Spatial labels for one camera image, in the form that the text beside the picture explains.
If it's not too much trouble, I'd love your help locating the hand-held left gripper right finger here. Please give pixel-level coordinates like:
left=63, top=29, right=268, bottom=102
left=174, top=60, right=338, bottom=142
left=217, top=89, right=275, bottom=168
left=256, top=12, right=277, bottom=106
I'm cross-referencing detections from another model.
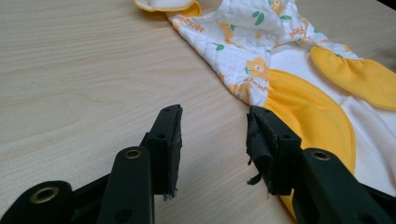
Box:
left=246, top=105, right=394, bottom=224

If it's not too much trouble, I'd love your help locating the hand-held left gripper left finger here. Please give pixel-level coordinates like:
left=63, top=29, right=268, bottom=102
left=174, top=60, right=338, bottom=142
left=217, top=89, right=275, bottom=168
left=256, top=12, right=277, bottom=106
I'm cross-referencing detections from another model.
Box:
left=96, top=104, right=184, bottom=224

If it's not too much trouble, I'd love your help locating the white and yellow baby garment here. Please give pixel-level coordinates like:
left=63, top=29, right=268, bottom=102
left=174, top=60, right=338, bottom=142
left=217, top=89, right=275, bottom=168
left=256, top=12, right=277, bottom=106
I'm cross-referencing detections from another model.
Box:
left=134, top=0, right=396, bottom=220

